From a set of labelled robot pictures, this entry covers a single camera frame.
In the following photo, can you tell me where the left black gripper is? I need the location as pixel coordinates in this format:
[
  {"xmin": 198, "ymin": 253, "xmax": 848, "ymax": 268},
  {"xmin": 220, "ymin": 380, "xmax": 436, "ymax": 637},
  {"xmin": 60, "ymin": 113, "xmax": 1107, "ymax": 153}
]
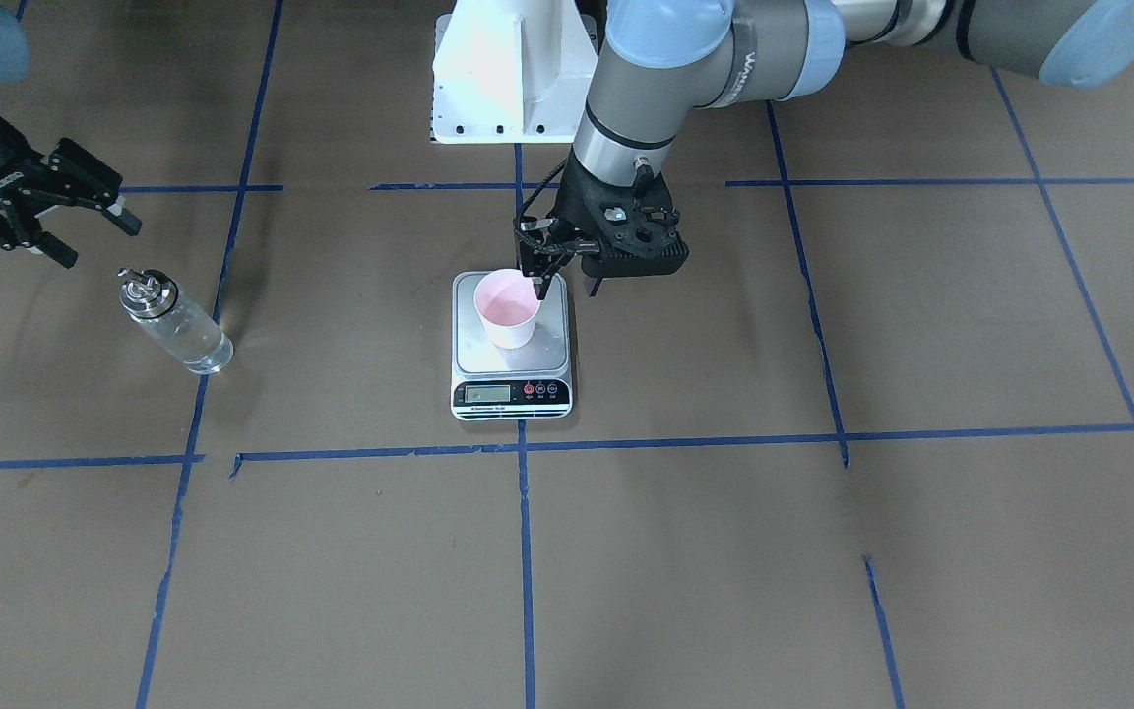
[{"xmin": 514, "ymin": 157, "xmax": 671, "ymax": 301}]

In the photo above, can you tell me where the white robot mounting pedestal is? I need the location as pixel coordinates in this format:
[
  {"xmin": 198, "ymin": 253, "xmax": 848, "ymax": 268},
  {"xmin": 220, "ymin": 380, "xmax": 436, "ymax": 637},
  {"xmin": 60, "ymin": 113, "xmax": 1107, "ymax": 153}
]
[{"xmin": 429, "ymin": 1, "xmax": 601, "ymax": 145}]

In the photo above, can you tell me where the clear glass sauce bottle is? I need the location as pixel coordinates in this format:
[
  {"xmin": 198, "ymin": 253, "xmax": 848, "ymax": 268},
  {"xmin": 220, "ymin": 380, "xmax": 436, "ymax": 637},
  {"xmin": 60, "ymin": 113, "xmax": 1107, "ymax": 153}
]
[{"xmin": 118, "ymin": 268, "xmax": 234, "ymax": 375}]

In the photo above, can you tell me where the pink paper cup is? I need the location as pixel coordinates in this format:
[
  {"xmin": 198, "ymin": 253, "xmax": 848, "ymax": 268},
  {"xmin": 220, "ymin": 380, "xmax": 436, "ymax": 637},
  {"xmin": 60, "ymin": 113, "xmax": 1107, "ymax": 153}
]
[{"xmin": 472, "ymin": 269, "xmax": 541, "ymax": 351}]

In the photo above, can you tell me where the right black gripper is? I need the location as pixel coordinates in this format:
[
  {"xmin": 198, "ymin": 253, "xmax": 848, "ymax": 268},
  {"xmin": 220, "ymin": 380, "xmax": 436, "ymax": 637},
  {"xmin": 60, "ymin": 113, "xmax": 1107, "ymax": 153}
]
[{"xmin": 0, "ymin": 116, "xmax": 143, "ymax": 269}]

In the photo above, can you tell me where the silver digital kitchen scale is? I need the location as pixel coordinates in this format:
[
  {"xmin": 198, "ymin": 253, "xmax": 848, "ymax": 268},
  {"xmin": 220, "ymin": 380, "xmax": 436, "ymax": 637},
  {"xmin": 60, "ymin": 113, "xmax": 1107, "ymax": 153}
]
[{"xmin": 450, "ymin": 271, "xmax": 575, "ymax": 420}]

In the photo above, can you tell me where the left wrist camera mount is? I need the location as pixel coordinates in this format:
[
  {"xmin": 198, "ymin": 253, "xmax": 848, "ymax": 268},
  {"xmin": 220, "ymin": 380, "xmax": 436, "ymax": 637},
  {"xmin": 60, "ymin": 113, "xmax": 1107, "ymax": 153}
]
[{"xmin": 582, "ymin": 202, "xmax": 689, "ymax": 279}]

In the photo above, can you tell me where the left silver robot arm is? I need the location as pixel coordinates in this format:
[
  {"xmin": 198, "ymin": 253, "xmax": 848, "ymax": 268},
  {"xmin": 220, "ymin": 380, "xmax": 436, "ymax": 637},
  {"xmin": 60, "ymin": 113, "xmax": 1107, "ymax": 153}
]
[{"xmin": 513, "ymin": 1, "xmax": 1134, "ymax": 299}]

